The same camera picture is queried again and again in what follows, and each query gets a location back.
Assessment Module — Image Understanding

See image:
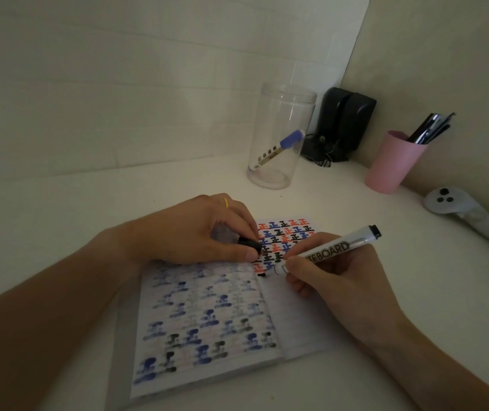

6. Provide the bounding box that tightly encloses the person's right hand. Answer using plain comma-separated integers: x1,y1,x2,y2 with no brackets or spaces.
284,233,409,352

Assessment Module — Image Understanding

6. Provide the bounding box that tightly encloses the person's left hand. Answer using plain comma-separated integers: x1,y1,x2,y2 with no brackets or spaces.
118,193,265,267

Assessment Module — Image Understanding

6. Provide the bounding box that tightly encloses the black marker cap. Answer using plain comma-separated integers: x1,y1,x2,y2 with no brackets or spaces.
213,224,265,256

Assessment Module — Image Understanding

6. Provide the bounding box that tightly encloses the white whiteboard marker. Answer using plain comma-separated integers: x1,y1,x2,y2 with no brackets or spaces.
256,225,382,279

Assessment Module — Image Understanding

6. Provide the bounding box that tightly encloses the person's right forearm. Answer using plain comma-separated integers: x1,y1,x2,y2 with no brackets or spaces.
366,317,489,411

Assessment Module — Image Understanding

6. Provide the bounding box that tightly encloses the person's left forearm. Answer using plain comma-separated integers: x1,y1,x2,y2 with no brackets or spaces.
0,227,127,411

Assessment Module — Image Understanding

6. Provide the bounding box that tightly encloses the open patterned notebook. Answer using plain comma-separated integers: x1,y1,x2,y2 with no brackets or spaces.
107,217,336,410

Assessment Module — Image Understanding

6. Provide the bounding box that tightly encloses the blue capped marker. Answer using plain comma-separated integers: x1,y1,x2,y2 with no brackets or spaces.
249,129,305,171

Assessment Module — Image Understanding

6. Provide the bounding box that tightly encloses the pink cup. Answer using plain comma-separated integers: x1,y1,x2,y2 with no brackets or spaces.
364,131,429,195

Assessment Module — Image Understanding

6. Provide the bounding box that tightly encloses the clear plastic jar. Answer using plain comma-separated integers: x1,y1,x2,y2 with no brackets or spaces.
246,83,317,190

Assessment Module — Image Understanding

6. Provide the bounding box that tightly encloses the black speaker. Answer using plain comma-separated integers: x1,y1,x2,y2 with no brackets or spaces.
344,92,377,155
316,87,353,162

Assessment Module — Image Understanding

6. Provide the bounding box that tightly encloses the white handheld controller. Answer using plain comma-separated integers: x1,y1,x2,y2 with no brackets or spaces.
424,187,489,241

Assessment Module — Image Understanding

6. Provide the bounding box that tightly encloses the bunch of dark pens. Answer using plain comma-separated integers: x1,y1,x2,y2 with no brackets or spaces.
406,112,456,145

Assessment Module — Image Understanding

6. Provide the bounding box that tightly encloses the black cable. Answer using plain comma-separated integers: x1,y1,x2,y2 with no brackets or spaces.
301,134,336,168

